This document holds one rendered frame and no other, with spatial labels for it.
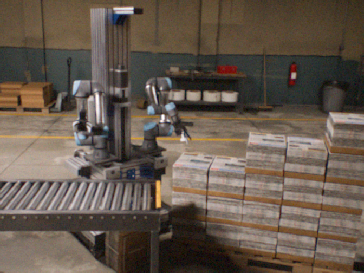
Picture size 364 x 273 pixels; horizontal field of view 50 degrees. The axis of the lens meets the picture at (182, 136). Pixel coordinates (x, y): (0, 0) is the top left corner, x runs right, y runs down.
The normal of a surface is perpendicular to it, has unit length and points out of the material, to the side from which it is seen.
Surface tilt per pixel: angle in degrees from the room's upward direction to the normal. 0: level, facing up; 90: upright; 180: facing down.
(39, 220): 90
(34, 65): 90
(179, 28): 90
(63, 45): 90
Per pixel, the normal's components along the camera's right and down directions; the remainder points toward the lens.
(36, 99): 0.05, 0.26
